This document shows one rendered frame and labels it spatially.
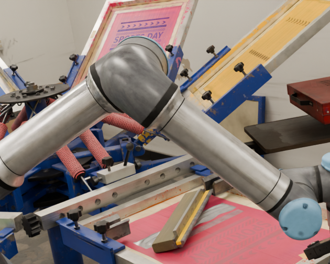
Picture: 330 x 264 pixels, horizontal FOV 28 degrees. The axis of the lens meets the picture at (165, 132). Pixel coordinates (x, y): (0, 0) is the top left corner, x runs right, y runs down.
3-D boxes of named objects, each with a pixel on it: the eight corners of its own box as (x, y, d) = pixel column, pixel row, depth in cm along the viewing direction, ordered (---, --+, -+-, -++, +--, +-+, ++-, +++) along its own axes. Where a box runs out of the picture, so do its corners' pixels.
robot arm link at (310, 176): (264, 184, 125) (322, 178, 124) (261, 165, 136) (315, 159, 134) (268, 222, 127) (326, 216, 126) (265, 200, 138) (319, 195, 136)
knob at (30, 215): (50, 233, 206) (45, 211, 205) (34, 240, 203) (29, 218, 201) (40, 228, 212) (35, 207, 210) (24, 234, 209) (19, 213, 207)
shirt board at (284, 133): (339, 125, 309) (337, 109, 307) (376, 148, 270) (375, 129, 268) (56, 178, 298) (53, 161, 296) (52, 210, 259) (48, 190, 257)
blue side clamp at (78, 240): (129, 264, 186) (124, 242, 184) (114, 271, 183) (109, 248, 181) (76, 238, 210) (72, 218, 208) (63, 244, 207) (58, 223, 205)
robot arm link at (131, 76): (114, 39, 109) (341, 213, 114) (125, 31, 120) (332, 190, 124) (75, 93, 112) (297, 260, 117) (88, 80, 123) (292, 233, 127)
